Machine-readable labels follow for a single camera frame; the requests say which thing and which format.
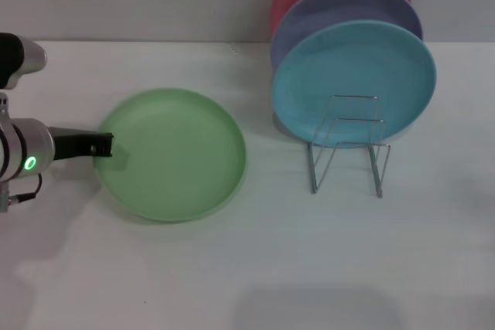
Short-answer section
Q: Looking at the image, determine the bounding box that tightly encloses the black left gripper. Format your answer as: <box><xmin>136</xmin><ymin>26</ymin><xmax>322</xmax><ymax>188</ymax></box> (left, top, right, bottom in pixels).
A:
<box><xmin>46</xmin><ymin>127</ymin><xmax>115</xmax><ymax>162</ymax></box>

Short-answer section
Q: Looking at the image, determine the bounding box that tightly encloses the green plastic plate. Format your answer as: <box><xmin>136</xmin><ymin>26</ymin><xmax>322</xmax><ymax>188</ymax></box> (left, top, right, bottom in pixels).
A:
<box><xmin>94</xmin><ymin>87</ymin><xmax>248</xmax><ymax>223</ymax></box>

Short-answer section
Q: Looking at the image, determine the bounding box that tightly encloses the light blue plastic plate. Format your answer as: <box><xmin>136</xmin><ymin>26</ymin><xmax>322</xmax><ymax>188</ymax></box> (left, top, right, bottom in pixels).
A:
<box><xmin>271</xmin><ymin>19</ymin><xmax>438</xmax><ymax>150</ymax></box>

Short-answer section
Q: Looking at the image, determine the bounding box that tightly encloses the purple plastic plate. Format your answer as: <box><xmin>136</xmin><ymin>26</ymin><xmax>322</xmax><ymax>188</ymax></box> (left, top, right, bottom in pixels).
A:
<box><xmin>270</xmin><ymin>0</ymin><xmax>424</xmax><ymax>72</ymax></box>

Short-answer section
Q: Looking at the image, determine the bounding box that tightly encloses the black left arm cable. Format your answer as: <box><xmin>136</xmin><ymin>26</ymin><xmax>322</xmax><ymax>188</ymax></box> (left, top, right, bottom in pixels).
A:
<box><xmin>7</xmin><ymin>172</ymin><xmax>44</xmax><ymax>202</ymax></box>

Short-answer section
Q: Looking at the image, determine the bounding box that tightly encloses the metal wire plate rack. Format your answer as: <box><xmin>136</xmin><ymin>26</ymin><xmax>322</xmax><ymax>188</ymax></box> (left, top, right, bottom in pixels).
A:
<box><xmin>307</xmin><ymin>94</ymin><xmax>391</xmax><ymax>199</ymax></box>

